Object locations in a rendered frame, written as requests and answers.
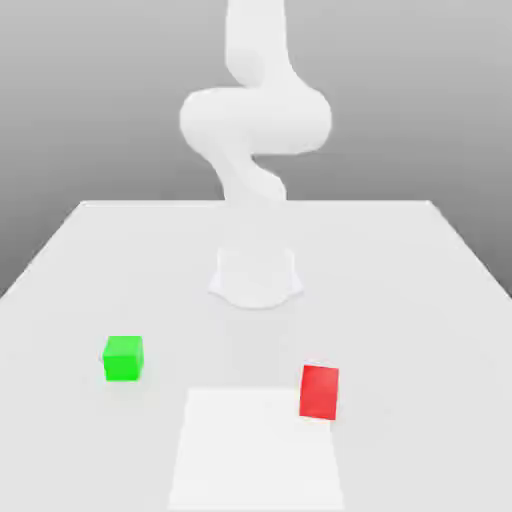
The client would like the small red cube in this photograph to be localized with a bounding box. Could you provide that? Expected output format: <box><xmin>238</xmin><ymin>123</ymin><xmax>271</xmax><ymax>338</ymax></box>
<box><xmin>298</xmin><ymin>363</ymin><xmax>341</xmax><ymax>422</ymax></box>

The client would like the small green cube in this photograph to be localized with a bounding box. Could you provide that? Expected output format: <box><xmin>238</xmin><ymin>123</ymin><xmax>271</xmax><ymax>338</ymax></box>
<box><xmin>101</xmin><ymin>334</ymin><xmax>145</xmax><ymax>383</ymax></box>

